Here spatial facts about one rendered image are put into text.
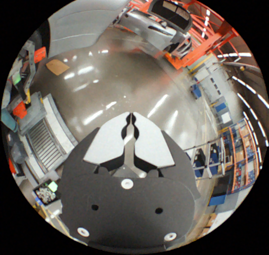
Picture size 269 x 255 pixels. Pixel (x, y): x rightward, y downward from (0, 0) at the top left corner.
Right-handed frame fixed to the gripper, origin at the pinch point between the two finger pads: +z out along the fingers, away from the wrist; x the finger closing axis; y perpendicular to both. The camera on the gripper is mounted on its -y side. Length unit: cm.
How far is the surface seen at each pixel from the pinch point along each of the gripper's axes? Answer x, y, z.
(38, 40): -59, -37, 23
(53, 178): -53, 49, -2
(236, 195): 862, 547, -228
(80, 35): -43, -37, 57
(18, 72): -45.1, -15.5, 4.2
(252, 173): 929, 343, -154
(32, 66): -63, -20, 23
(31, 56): -59, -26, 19
